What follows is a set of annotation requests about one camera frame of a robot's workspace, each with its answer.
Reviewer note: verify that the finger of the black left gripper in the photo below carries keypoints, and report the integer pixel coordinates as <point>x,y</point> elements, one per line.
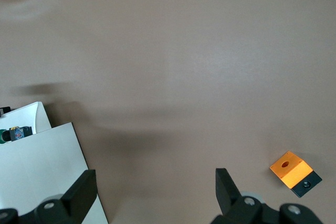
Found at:
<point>4,110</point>

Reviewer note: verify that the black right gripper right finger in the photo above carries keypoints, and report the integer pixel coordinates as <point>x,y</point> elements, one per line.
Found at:
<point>228,197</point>

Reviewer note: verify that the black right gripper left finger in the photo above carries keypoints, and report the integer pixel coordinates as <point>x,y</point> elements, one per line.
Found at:
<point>76,197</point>

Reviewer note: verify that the green push button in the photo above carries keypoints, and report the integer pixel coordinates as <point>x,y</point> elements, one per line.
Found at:
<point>18,133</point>

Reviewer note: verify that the white plastic drawer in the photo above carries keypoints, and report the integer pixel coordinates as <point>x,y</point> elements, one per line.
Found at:
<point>40,119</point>

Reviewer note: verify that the white drawer cabinet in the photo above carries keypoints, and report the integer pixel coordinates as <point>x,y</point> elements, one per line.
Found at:
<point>39,171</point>

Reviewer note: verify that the orange box with hole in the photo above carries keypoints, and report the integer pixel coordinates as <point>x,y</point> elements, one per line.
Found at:
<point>287,167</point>

